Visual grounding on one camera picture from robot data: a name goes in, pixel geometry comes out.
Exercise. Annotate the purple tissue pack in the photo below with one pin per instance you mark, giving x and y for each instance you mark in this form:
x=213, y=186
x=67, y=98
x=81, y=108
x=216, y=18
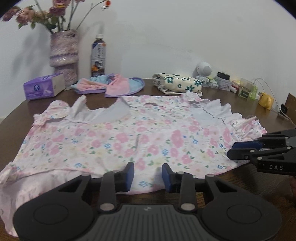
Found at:
x=44, y=87

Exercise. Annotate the dried rose bouquet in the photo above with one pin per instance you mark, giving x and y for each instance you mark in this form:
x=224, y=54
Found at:
x=58, y=17

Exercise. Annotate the green spray bottle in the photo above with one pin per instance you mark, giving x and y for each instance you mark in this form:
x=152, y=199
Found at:
x=253, y=93

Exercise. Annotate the floral cream fabric pouch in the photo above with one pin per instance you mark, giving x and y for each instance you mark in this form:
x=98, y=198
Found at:
x=176, y=84

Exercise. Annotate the purple knitted vase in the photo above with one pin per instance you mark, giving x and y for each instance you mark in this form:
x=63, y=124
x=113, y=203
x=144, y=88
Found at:
x=64, y=55

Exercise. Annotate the black adapter on tin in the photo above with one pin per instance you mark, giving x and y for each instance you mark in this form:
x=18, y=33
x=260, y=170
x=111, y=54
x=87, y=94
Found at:
x=223, y=75

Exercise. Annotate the pink floral baby garment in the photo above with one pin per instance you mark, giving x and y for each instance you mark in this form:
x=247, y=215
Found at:
x=189, y=133

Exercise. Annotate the yellow mug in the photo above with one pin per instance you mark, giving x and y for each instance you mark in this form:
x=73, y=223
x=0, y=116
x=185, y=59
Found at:
x=266, y=101

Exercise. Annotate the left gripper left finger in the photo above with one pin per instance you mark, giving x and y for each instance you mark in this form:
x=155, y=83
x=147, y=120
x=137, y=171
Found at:
x=111, y=184

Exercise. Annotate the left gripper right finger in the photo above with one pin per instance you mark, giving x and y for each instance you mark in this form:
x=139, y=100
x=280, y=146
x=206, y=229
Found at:
x=182, y=183

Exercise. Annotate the plastic drink bottle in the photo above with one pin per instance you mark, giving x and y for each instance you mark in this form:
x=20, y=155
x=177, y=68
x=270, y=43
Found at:
x=98, y=56

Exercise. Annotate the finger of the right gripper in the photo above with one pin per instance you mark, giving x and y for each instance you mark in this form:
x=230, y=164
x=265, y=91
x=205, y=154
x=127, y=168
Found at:
x=247, y=144
x=249, y=154

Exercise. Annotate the brown cardboard box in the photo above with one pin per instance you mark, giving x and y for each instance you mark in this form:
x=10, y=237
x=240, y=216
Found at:
x=289, y=107

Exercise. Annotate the white robot figurine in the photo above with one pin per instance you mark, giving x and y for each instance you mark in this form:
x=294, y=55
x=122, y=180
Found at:
x=203, y=70

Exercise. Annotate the pink blue towel cap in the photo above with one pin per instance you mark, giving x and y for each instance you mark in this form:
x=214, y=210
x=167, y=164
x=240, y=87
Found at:
x=113, y=85

